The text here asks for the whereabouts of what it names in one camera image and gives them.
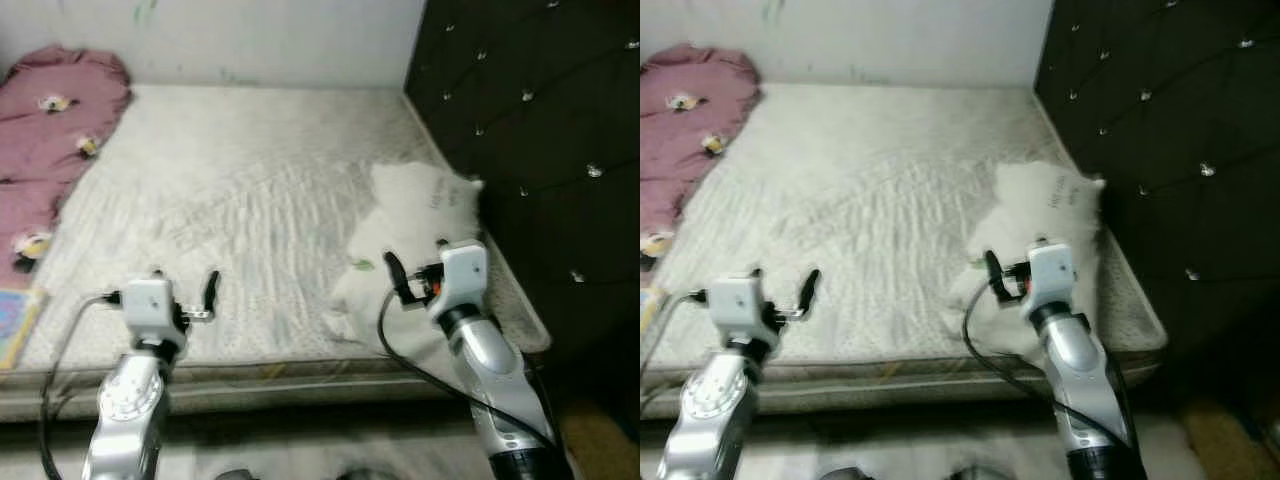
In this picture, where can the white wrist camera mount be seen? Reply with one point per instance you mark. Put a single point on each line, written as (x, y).
(740, 305)
(462, 275)
(1050, 272)
(150, 305)

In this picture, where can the white pillow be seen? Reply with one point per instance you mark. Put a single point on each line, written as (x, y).
(1040, 215)
(410, 220)

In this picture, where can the colourful picture book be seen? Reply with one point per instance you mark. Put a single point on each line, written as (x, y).
(15, 325)
(652, 315)

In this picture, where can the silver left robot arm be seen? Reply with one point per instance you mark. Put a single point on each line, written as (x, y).
(710, 410)
(125, 410)

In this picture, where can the black tufted headboard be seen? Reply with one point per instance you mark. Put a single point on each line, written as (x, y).
(1170, 120)
(540, 120)

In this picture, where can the brown woven floor mat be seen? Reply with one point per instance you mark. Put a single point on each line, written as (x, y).
(1230, 440)
(600, 440)

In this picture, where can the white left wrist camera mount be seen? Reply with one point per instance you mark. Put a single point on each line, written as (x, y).
(740, 305)
(150, 305)

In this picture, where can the white quilted mattress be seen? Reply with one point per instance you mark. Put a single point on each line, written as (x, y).
(250, 180)
(880, 180)

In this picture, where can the purple cartoon print blanket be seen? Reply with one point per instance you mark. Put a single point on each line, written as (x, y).
(690, 130)
(50, 150)

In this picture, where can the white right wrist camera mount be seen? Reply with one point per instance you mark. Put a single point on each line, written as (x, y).
(462, 275)
(1050, 272)

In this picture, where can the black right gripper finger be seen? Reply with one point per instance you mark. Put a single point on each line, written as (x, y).
(396, 275)
(993, 272)

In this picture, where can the grey robot right leg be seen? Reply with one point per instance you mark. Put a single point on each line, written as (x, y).
(367, 474)
(978, 473)

